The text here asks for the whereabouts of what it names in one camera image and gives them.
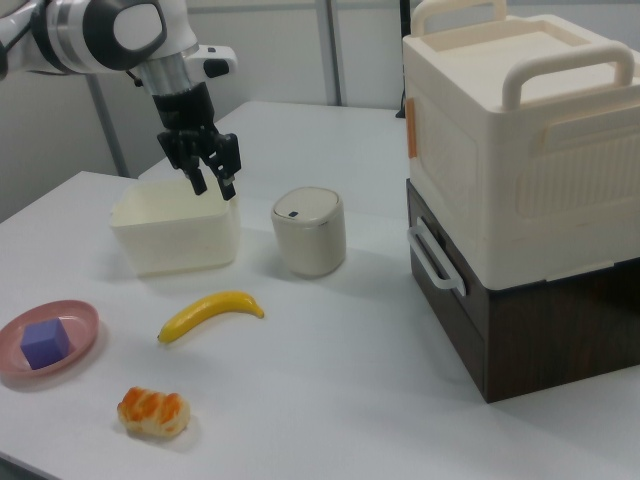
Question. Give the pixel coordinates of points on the yellow banana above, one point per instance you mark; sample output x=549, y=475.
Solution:
x=210, y=310

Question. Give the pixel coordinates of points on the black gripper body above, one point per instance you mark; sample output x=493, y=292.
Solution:
x=182, y=107

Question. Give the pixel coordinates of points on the black stand pole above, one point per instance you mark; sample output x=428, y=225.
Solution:
x=403, y=60

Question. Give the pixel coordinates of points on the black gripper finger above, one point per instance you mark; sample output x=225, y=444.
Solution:
x=197, y=175
x=227, y=160

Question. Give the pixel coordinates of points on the cream plastic storage box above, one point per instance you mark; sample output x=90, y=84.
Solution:
x=500, y=175

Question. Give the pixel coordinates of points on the cream round lidded trash can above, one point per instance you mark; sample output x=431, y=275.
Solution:
x=310, y=235

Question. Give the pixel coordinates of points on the orange box latch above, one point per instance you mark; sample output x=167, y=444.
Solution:
x=412, y=130

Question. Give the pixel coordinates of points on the pink plate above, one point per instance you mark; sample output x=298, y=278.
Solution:
x=75, y=320

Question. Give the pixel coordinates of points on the white rectangular plastic bin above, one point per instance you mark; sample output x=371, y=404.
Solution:
x=175, y=235

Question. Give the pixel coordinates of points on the purple cube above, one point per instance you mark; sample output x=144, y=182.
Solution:
x=44, y=342

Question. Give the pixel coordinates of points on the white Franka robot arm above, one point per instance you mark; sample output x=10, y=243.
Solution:
x=90, y=35

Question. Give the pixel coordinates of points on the orange glazed bread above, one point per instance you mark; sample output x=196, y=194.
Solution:
x=152, y=411

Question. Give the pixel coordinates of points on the dark wooden cabinet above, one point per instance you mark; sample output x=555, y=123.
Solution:
x=550, y=340

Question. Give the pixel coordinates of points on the grey partition post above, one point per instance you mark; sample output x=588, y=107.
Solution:
x=107, y=125
x=336, y=50

